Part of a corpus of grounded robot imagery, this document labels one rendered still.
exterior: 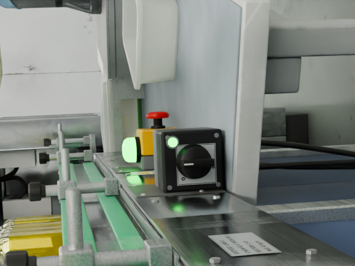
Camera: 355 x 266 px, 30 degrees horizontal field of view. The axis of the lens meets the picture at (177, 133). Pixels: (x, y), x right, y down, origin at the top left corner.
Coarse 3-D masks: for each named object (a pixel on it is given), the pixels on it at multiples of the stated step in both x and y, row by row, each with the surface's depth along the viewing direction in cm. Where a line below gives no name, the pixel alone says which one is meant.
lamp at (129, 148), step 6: (126, 138) 116; (132, 138) 115; (138, 138) 115; (126, 144) 114; (132, 144) 114; (138, 144) 114; (126, 150) 114; (132, 150) 114; (138, 150) 114; (126, 156) 114; (132, 156) 114; (138, 156) 114; (138, 162) 116
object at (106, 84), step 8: (104, 80) 167; (104, 88) 176; (104, 96) 176; (112, 96) 161; (104, 104) 176; (112, 104) 162; (104, 112) 176; (112, 112) 162; (104, 120) 177; (112, 120) 162; (104, 128) 177; (112, 128) 161; (104, 136) 177; (112, 136) 161; (112, 144) 161
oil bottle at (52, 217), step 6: (30, 216) 147; (36, 216) 147; (42, 216) 147; (48, 216) 146; (54, 216) 146; (60, 216) 146; (6, 222) 143; (12, 222) 142; (18, 222) 143; (24, 222) 143
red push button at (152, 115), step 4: (152, 112) 115; (156, 112) 115; (160, 112) 115; (164, 112) 115; (148, 116) 115; (152, 116) 115; (156, 116) 114; (160, 116) 114; (164, 116) 115; (168, 116) 116; (156, 120) 116; (160, 120) 116; (156, 124) 116; (160, 124) 116
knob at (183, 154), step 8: (192, 144) 84; (184, 152) 83; (192, 152) 83; (200, 152) 83; (208, 152) 83; (176, 160) 84; (184, 160) 82; (192, 160) 82; (200, 160) 82; (208, 160) 82; (184, 168) 83; (192, 168) 83; (200, 168) 83; (208, 168) 83; (184, 176) 84; (192, 176) 83; (200, 176) 83
